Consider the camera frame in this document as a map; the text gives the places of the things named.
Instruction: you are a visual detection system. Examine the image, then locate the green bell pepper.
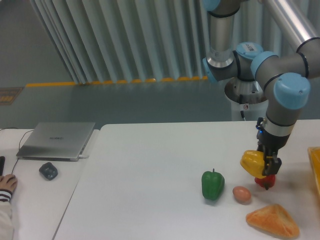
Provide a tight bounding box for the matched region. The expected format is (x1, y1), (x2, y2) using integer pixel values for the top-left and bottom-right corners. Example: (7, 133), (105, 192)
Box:
(201, 169), (225, 201)

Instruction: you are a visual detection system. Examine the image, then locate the person's hand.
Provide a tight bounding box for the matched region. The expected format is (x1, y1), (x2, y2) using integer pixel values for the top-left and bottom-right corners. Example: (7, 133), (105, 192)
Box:
(0, 174), (18, 194)

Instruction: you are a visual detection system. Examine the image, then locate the silver laptop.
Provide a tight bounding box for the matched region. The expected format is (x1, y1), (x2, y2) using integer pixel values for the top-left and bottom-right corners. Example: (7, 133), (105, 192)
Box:
(16, 122), (95, 162)

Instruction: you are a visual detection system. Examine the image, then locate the white striped sleeve forearm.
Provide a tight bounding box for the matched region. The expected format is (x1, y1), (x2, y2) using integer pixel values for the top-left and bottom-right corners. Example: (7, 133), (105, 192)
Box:
(0, 189), (14, 240)

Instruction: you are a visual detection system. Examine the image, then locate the red bell pepper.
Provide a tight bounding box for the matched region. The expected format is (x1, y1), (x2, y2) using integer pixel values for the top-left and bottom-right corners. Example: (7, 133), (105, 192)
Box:
(254, 174), (276, 190)

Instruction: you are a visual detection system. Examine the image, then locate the white folding partition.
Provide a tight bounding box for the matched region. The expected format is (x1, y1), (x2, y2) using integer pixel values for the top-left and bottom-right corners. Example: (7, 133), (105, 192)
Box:
(29, 0), (320, 85)

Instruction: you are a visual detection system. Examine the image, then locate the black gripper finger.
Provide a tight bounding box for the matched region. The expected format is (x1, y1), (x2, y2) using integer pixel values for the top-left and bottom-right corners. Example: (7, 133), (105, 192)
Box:
(262, 152), (281, 176)

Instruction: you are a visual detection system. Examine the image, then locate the yellow bell pepper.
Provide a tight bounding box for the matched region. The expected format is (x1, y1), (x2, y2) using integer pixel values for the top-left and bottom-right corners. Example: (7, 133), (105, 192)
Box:
(240, 150), (265, 179)

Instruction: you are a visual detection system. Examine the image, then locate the black phone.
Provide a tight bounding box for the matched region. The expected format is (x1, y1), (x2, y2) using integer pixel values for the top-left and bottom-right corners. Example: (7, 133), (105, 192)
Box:
(0, 156), (6, 176)

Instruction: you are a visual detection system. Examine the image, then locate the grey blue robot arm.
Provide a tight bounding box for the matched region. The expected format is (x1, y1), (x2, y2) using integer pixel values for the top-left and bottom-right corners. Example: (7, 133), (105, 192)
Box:
(203, 0), (320, 179)

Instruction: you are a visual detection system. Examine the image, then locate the brown egg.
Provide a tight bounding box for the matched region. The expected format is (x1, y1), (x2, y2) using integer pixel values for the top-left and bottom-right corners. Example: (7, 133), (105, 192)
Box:
(232, 186), (252, 202)

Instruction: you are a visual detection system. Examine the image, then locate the grey laptop cable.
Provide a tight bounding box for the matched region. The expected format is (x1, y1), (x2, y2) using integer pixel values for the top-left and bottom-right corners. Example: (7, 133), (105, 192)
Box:
(0, 127), (34, 175)

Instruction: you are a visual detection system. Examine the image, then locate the white USB plug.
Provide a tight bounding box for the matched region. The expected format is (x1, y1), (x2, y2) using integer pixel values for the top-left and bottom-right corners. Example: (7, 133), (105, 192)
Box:
(79, 155), (89, 159)

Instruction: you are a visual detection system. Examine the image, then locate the yellow tray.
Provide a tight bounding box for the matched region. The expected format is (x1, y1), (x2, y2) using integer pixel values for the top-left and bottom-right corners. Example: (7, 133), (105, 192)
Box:
(307, 146), (320, 194)

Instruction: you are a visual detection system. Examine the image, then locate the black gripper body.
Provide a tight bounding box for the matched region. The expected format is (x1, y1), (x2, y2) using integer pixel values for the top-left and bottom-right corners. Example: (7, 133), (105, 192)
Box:
(256, 129), (290, 157)

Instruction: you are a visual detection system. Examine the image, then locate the triangular bread loaf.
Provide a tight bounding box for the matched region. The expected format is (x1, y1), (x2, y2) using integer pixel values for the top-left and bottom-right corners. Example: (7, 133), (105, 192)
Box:
(245, 204), (300, 238)

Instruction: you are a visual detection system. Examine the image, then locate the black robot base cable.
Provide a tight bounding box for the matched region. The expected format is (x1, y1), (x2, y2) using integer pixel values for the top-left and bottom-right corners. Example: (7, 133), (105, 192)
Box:
(238, 93), (247, 122)

